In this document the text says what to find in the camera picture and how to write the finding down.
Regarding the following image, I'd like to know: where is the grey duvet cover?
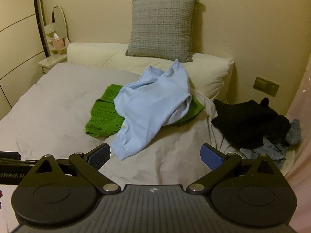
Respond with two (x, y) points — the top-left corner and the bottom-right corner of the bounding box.
(1, 63), (237, 186)

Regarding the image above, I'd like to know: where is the white bedside table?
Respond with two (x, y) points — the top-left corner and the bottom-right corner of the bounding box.
(38, 54), (67, 74)

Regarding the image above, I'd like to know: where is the light blue sweatshirt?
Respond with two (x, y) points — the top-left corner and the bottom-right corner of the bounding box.
(111, 60), (192, 160)

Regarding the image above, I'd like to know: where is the pink box on nightstand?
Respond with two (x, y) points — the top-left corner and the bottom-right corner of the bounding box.
(53, 37), (65, 50)

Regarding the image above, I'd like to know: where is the grey-blue garment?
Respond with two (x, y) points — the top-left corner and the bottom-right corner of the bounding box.
(240, 119), (301, 169)

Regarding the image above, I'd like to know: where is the green knitted sweater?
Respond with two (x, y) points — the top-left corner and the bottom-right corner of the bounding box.
(85, 84), (205, 138)

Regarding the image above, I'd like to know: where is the oval standing mirror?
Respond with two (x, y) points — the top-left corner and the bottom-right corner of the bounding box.
(52, 5), (70, 46)

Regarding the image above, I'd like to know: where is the long white bolster pillow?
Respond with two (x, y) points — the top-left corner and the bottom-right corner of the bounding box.
(67, 43), (234, 102)

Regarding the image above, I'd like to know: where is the white sliding wardrobe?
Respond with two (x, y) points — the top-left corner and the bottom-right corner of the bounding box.
(0, 0), (45, 117)

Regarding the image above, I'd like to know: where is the wall switch plate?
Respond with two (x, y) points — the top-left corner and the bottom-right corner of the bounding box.
(253, 77), (279, 97)

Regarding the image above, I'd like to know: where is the black garment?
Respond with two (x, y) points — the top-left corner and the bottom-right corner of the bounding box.
(211, 97), (291, 150)

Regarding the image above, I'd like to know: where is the grey checked cushion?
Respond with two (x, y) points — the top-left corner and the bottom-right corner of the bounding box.
(126, 0), (199, 63)

